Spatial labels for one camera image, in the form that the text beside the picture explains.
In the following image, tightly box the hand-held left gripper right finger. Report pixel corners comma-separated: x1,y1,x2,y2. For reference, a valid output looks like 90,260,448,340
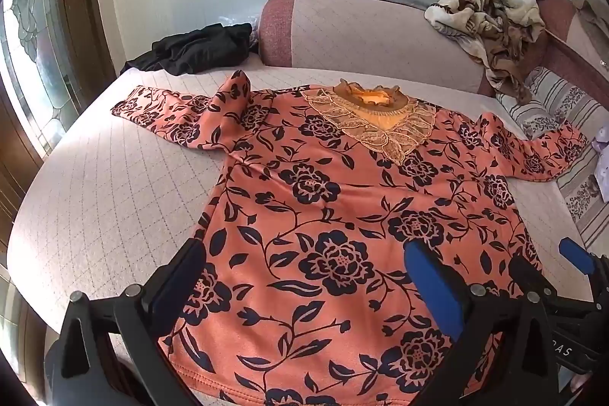
403,239,572,406

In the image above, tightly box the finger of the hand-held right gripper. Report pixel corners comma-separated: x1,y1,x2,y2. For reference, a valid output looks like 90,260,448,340
508,253,558,299
558,237,609,288

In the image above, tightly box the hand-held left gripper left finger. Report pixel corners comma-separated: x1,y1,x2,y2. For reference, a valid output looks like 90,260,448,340
57,239,210,406

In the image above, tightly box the orange floral long-sleeve shirt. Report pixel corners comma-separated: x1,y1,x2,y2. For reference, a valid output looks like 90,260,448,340
111,70,588,406

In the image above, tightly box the lavender cloth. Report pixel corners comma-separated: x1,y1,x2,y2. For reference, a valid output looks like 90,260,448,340
590,135,609,197

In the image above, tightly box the striped floral pillow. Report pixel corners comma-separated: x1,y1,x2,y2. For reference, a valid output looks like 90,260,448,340
495,66,609,247

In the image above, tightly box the beige garment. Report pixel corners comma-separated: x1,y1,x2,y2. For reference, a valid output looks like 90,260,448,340
571,0,609,69

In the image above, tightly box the black cloth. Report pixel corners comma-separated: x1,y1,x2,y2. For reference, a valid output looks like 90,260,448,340
120,22,260,77

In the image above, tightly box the beige brown floral blanket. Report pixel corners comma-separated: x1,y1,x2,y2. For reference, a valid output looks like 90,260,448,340
424,0,546,105

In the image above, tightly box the pink quilted bolster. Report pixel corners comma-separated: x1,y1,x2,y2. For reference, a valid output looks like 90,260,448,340
258,0,609,112

